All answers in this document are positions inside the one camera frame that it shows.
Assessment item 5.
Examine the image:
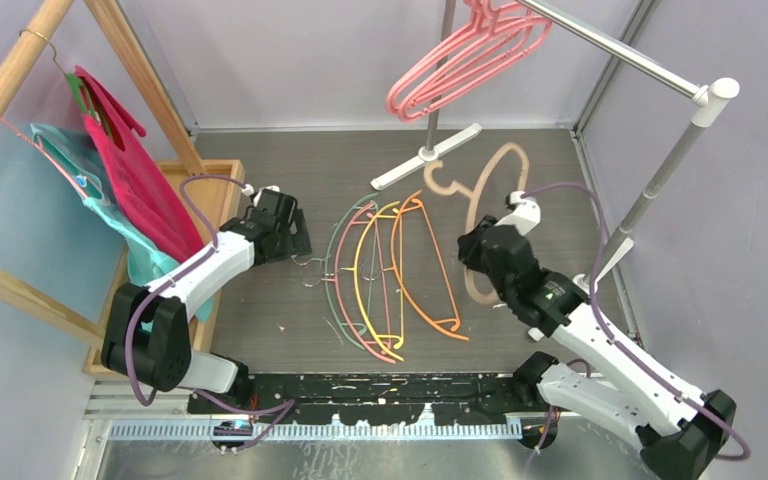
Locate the red garment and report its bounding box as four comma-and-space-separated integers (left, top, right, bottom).
74, 66, 204, 262

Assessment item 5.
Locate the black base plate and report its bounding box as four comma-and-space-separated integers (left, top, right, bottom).
216, 373, 548, 426

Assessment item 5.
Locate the wooden tray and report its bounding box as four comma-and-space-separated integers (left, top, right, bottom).
83, 159, 244, 381

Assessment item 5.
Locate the green wire hanger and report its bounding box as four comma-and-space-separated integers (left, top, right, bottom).
292, 193, 377, 350

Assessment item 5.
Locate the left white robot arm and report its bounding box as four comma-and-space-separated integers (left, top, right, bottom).
100, 188, 311, 413

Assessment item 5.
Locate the thick pink plastic hanger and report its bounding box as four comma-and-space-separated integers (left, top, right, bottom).
385, 0, 554, 111

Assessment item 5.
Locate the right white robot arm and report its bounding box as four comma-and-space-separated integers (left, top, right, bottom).
457, 216, 736, 479

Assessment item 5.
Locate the pink hanger on wooden rack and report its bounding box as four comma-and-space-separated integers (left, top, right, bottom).
0, 115, 112, 205

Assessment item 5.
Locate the metal clothes rack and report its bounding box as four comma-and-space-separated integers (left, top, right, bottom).
369, 0, 742, 342

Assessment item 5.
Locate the beige plastic hanger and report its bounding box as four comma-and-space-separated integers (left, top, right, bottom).
422, 141, 531, 306

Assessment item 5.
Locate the teal garment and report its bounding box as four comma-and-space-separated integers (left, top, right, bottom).
49, 125, 181, 286

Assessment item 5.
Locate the wooden clothes rack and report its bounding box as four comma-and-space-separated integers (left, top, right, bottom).
0, 0, 208, 351

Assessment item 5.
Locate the green hanger on rack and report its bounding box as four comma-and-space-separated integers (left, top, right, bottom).
18, 28, 117, 143

